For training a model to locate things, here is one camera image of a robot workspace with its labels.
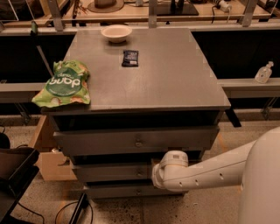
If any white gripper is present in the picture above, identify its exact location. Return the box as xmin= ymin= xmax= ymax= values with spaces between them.
xmin=151 ymin=164 xmax=164 ymax=188

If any grey drawer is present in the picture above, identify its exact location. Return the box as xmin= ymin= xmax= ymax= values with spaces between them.
xmin=54 ymin=126 xmax=219 ymax=157
xmin=84 ymin=179 xmax=185 ymax=200
xmin=72 ymin=158 xmax=160 ymax=183

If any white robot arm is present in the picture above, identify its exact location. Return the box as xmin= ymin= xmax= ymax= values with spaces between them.
xmin=151 ymin=127 xmax=280 ymax=224

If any grey top drawer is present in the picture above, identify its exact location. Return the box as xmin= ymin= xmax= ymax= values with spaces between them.
xmin=54 ymin=126 xmax=219 ymax=157

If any grey bottom drawer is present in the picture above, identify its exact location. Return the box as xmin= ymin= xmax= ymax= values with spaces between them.
xmin=84 ymin=179 xmax=185 ymax=200

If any grey drawer cabinet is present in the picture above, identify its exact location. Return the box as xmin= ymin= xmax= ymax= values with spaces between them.
xmin=40 ymin=27 xmax=232 ymax=200

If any wooden box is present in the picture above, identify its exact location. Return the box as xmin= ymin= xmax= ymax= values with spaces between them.
xmin=29 ymin=115 xmax=76 ymax=181

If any dark blue snack packet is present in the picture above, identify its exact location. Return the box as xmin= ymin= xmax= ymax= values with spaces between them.
xmin=122 ymin=50 xmax=138 ymax=67

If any green snack bag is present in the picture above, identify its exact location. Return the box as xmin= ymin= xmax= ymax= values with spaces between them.
xmin=31 ymin=60 xmax=90 ymax=108

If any black tray stand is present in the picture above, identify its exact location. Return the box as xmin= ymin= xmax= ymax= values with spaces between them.
xmin=0 ymin=147 xmax=39 ymax=224

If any clear soap dispenser bottle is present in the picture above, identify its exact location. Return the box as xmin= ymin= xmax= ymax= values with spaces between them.
xmin=255 ymin=61 xmax=274 ymax=84

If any white bowl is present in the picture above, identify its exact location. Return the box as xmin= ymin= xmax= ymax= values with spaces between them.
xmin=101 ymin=24 xmax=132 ymax=43

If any black monitor base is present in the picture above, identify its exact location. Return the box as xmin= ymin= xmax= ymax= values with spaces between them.
xmin=157 ymin=0 xmax=199 ymax=16

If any tan hat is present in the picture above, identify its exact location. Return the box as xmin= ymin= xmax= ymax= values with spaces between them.
xmin=87 ymin=0 xmax=124 ymax=13

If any white power adapter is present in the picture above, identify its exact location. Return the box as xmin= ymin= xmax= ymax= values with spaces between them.
xmin=218 ymin=0 xmax=232 ymax=12

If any black floor cable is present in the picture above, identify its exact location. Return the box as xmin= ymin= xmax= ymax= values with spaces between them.
xmin=17 ymin=199 xmax=95 ymax=224

